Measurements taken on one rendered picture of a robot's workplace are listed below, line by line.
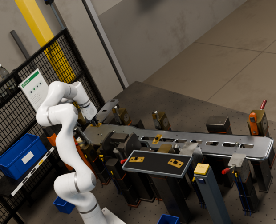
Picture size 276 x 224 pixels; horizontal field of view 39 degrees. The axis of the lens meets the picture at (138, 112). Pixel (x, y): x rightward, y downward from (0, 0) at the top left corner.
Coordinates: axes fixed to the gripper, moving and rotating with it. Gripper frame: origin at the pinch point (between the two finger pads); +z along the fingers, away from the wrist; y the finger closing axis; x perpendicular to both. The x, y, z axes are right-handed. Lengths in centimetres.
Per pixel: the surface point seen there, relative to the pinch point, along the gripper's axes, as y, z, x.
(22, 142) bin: -27, -1, 50
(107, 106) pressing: 31.9, 11.7, 15.6
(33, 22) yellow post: 43, -60, 60
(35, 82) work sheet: 12, -26, 54
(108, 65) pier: 166, 55, 128
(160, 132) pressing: 6.7, 11.7, -45.7
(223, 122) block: 15, 9, -87
